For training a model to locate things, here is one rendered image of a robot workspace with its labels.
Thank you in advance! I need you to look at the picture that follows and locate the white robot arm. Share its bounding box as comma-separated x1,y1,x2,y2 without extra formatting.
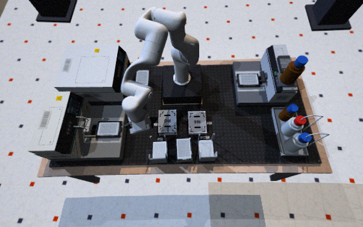
121,7,199,136

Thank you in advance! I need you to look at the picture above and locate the blue bottle cap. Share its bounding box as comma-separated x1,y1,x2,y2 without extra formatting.
287,103,298,114
299,132,311,143
295,55,308,67

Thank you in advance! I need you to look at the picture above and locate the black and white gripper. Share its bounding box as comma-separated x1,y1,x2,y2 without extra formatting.
124,113,158,129

